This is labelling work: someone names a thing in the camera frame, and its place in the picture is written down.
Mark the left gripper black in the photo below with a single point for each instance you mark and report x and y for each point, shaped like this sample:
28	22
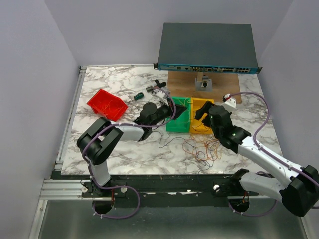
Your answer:
179	109

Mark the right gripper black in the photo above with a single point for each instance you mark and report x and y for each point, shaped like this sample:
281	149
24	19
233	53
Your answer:
205	108

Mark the green plastic bin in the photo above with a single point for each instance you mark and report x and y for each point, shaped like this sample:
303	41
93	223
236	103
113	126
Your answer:
182	123

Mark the yellow plastic bin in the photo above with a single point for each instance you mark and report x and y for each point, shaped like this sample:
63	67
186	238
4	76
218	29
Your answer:
196	126

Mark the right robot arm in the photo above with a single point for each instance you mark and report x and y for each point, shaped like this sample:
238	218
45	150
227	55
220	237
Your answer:
296	187

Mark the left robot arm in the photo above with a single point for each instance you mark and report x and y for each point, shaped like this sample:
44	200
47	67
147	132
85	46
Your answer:
100	139

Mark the red plastic bin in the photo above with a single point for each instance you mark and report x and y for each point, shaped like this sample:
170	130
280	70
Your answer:
107	105

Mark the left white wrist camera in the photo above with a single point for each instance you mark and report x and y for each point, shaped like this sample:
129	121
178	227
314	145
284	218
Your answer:
162	95

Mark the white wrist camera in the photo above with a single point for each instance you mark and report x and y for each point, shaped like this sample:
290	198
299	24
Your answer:
229	102
162	95

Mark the grey metal bracket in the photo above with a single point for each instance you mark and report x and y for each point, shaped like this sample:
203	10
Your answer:
204	85

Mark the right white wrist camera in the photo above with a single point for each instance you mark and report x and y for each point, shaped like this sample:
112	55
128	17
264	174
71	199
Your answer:
229	102

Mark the black T-handle tool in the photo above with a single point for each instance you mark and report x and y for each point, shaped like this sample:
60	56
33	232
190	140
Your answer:
158	84

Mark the green handled screwdriver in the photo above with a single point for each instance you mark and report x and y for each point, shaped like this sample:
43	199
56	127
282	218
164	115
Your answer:
138	96

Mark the blue network switch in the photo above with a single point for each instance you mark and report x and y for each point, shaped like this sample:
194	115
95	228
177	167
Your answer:
208	48

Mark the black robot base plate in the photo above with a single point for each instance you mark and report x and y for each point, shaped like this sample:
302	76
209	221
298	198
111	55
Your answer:
134	200

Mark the aluminium frame rail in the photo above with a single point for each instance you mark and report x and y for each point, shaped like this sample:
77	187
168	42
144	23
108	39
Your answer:
122	185

